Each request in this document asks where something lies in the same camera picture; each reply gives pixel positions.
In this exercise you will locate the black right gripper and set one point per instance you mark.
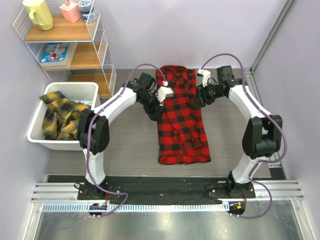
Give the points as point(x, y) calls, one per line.
point(202, 98)

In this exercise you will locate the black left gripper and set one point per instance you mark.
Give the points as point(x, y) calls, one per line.
point(153, 113)

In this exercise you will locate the red black plaid shirt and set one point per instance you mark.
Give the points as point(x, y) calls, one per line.
point(181, 135)

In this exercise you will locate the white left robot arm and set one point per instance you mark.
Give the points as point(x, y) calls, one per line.
point(93, 131)

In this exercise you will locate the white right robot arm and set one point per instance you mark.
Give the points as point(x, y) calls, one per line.
point(261, 138)

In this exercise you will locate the yellow plaid shirt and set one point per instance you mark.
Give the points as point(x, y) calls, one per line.
point(62, 116)

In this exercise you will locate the blue white picture book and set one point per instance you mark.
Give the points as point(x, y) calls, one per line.
point(56, 55)

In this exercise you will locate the blue white patterned cup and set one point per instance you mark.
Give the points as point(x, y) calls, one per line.
point(86, 8)

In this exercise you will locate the pink box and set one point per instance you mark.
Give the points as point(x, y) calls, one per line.
point(70, 11)

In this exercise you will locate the yellow pitcher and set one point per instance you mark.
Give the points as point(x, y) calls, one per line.
point(39, 14)

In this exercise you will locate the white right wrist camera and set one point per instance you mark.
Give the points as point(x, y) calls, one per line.
point(205, 76)

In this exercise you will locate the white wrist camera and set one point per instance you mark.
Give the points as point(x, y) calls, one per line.
point(205, 76)
point(164, 92)

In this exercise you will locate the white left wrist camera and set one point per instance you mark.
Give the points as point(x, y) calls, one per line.
point(164, 92)

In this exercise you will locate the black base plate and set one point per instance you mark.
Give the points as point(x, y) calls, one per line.
point(144, 190)

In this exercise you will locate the white wire shelf rack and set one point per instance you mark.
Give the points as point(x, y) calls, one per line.
point(92, 60)

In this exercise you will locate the slotted aluminium rail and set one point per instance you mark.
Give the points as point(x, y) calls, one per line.
point(99, 207)

